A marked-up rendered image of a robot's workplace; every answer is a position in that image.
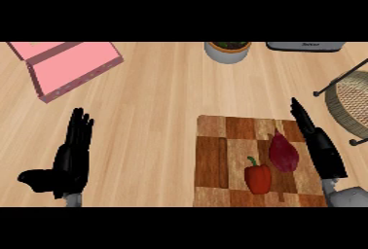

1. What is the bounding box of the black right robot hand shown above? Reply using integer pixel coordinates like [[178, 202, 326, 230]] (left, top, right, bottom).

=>
[[290, 96, 349, 180]]

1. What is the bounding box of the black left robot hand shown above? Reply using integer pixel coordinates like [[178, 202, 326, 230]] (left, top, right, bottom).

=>
[[18, 107, 96, 200]]

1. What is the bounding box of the red bell pepper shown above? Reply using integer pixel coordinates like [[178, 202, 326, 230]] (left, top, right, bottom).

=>
[[243, 156, 274, 196]]

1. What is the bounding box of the wicker tiered basket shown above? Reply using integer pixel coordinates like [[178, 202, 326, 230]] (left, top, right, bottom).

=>
[[312, 57, 368, 147]]

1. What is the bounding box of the checkered wooden cutting board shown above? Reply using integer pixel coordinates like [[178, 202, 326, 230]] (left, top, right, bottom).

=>
[[193, 114, 330, 208]]

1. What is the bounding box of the purple sweet potato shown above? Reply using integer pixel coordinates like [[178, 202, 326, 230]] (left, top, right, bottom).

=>
[[268, 128, 300, 173]]

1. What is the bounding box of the open pink box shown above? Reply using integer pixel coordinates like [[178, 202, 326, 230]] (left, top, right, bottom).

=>
[[6, 42, 126, 104]]

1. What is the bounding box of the grey appliance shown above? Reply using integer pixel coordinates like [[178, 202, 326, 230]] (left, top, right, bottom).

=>
[[265, 42, 348, 53]]

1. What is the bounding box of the grey plant pot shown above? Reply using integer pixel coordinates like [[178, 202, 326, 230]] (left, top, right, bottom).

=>
[[203, 42, 253, 65]]

